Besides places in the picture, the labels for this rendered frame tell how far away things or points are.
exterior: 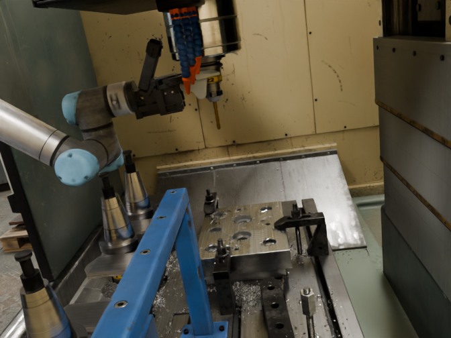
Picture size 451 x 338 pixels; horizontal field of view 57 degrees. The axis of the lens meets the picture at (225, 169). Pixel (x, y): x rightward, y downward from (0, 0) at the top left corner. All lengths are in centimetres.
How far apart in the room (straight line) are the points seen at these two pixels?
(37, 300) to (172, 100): 61
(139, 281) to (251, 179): 150
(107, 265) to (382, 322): 96
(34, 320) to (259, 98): 167
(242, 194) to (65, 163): 117
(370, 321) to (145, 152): 129
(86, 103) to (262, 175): 118
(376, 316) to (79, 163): 96
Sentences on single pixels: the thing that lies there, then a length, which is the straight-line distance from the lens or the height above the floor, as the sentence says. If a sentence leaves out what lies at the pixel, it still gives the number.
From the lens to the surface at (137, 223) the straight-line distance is 70.
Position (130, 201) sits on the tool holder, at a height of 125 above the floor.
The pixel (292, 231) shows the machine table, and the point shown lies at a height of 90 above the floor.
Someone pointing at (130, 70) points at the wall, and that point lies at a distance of 204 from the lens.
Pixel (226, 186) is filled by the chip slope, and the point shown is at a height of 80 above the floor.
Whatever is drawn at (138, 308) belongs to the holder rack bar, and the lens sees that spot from 48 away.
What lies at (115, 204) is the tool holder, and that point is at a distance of 61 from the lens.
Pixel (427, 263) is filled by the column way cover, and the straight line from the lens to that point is 108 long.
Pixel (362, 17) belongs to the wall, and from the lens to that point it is 201.
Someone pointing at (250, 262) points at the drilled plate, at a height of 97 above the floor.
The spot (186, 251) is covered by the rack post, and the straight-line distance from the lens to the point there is 81.
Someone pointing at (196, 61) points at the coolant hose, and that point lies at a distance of 82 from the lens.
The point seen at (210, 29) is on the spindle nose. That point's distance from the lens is 88.
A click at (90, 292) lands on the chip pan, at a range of 167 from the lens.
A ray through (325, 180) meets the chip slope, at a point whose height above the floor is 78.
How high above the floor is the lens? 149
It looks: 18 degrees down
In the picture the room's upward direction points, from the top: 9 degrees counter-clockwise
